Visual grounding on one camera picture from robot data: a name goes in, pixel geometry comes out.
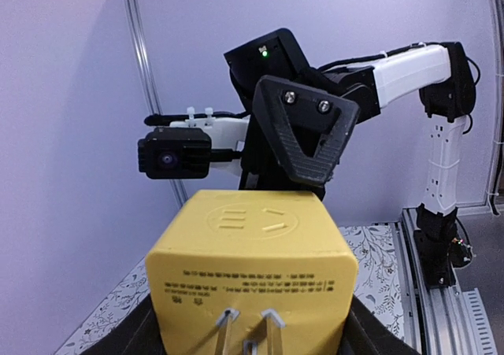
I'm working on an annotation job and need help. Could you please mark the left aluminium frame post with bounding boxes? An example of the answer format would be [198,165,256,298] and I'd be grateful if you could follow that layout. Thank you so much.
[120,0,190,210]

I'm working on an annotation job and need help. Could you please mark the floral patterned table mat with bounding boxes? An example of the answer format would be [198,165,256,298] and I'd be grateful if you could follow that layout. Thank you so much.
[54,220,413,355]

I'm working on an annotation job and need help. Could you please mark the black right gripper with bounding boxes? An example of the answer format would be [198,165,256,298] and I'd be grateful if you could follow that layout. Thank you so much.
[224,28,380,198]

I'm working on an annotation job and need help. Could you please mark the right aluminium frame post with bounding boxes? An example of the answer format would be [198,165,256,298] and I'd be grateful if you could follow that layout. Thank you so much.
[487,0,503,216]

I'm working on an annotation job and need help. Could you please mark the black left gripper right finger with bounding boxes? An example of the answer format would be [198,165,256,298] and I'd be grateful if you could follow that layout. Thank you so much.
[342,294,419,355]

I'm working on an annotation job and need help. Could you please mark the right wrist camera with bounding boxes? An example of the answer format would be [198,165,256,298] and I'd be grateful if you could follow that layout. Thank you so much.
[137,127,212,179]

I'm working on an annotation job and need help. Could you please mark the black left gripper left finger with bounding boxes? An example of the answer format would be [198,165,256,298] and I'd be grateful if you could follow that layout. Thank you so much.
[81,294,165,355]

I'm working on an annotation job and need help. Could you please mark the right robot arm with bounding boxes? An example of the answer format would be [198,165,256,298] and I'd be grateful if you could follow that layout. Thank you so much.
[224,28,480,288]

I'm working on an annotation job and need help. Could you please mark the yellow cube socket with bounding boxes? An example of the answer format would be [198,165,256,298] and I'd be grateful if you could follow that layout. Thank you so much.
[145,190,358,354]

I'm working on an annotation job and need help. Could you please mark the aluminium frame post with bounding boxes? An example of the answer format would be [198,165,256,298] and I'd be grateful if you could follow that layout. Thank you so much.
[487,0,503,216]
[120,0,190,210]

